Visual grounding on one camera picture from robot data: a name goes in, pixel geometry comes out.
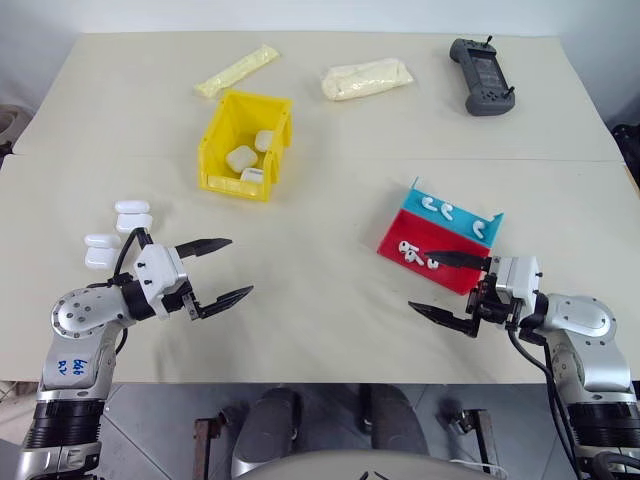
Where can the grey handheld controller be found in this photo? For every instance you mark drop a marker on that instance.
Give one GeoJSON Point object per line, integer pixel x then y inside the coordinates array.
{"type": "Point", "coordinates": [482, 75]}

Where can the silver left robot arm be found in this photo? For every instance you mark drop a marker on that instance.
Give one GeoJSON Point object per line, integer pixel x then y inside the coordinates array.
{"type": "Point", "coordinates": [80, 312]}

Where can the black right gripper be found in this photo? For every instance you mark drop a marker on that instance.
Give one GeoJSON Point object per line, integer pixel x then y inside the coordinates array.
{"type": "Point", "coordinates": [487, 307]}

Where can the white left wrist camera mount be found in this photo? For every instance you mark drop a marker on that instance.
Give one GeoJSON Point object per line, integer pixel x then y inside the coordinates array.
{"type": "Point", "coordinates": [157, 272]}

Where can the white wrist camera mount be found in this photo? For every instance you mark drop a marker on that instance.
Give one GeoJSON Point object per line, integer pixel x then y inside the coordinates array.
{"type": "Point", "coordinates": [157, 272]}
{"type": "Point", "coordinates": [517, 280]}

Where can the red and blue tray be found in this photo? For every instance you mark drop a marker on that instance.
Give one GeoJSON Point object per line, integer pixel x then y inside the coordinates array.
{"type": "Point", "coordinates": [430, 235]}

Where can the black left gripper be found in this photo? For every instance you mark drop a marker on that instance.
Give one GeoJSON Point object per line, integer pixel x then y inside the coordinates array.
{"type": "Point", "coordinates": [185, 302]}

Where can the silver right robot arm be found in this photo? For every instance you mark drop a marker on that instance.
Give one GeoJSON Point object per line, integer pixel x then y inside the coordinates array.
{"type": "Point", "coordinates": [585, 325]}

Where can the yellow plastic bin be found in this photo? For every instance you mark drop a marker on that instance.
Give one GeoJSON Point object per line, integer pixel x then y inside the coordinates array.
{"type": "Point", "coordinates": [235, 187]}

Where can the grey round object beside table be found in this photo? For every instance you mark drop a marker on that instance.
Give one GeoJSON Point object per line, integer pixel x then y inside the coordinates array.
{"type": "Point", "coordinates": [7, 125]}

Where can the rusty metal frame leg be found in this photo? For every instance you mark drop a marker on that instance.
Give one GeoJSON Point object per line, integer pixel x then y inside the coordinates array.
{"type": "Point", "coordinates": [482, 440]}
{"type": "Point", "coordinates": [204, 447]}

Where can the wide cream plastic pouch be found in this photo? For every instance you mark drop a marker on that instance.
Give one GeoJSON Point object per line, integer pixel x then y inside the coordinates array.
{"type": "Point", "coordinates": [365, 80]}

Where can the long cream plastic pouch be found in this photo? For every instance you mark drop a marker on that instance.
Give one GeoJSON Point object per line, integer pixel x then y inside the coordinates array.
{"type": "Point", "coordinates": [235, 70]}

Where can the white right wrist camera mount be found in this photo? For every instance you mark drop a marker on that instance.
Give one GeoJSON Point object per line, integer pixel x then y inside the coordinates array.
{"type": "Point", "coordinates": [517, 280]}

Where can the black equipment beside table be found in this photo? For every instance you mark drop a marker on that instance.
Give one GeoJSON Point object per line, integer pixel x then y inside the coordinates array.
{"type": "Point", "coordinates": [627, 150]}

